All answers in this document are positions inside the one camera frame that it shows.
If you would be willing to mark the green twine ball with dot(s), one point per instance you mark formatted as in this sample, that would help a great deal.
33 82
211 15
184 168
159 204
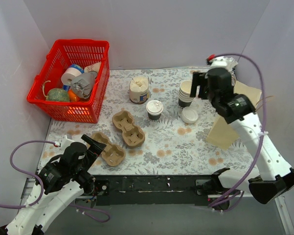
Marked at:
57 95

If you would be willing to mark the beige floral pouch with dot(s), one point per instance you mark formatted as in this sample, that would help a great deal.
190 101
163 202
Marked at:
93 67

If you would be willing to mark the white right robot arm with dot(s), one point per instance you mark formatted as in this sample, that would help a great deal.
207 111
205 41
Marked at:
269 175

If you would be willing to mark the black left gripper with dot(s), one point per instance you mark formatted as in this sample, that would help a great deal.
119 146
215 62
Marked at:
90 153

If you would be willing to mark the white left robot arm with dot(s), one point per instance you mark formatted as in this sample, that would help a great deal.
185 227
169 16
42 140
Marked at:
64 178

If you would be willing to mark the black paper coffee cup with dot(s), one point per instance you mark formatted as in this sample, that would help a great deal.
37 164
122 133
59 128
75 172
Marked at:
154 116

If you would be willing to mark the white cup lid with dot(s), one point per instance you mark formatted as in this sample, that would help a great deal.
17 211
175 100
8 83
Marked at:
154 106

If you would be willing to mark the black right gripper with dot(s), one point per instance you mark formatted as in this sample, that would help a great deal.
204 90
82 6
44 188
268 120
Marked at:
201 85

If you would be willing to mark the red plastic basket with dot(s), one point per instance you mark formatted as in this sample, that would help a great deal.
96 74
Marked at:
64 53

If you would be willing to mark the grey crumpled cloth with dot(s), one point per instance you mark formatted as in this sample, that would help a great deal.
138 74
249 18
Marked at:
83 84

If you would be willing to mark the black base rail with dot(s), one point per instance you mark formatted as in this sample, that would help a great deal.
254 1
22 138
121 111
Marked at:
147 189

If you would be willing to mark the white tape roll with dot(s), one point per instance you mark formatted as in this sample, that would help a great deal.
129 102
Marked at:
69 75

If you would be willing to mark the brown pulp cup carrier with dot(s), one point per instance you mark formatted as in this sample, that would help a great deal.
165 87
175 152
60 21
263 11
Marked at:
132 134

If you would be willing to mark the floral patterned table mat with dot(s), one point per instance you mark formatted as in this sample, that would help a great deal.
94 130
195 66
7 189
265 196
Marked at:
171 146

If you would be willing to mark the orange fruit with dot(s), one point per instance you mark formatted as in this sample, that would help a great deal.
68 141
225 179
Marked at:
73 97

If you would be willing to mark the kraft paper bag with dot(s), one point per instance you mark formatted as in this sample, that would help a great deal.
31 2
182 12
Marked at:
221 134

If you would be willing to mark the napkin pack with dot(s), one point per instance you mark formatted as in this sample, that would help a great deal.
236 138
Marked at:
139 89

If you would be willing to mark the stack of paper cups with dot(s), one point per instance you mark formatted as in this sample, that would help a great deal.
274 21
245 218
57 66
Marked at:
185 99

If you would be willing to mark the stack of white lids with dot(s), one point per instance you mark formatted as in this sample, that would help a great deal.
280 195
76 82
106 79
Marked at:
189 115

